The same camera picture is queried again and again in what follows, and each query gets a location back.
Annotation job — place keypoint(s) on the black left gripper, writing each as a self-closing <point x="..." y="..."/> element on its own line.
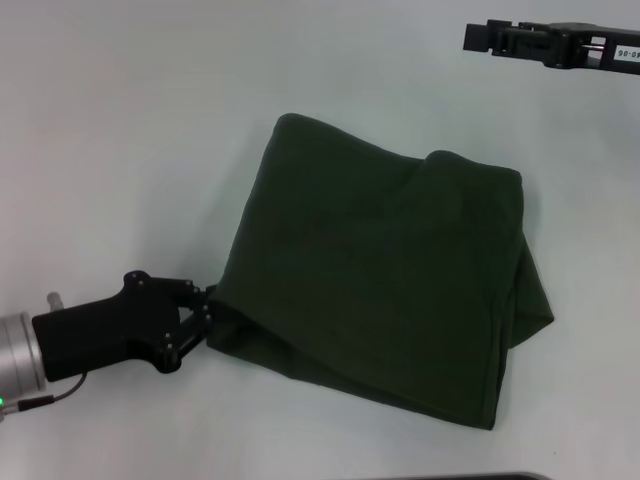
<point x="110" y="325"/>

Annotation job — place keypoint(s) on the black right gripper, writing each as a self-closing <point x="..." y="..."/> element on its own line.
<point x="595" y="47"/>

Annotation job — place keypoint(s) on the dark green FREE T-shirt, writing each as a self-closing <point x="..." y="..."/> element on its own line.
<point x="375" y="260"/>

